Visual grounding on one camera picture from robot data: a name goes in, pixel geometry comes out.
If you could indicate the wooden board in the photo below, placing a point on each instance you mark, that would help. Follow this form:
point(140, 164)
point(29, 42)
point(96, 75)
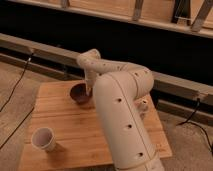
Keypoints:
point(80, 140)

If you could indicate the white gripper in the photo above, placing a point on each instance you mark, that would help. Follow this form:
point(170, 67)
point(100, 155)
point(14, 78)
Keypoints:
point(90, 78)

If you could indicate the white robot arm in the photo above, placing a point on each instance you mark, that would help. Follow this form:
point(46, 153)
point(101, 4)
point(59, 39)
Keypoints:
point(116, 86)

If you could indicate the white plastic bottle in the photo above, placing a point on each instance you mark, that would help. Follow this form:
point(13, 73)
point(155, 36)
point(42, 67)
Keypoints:
point(142, 107)

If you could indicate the dark brown ceramic bowl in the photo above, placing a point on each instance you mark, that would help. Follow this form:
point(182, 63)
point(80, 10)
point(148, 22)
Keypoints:
point(79, 94)

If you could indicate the white paper cup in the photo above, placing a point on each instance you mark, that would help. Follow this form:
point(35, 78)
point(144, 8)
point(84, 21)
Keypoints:
point(43, 138)

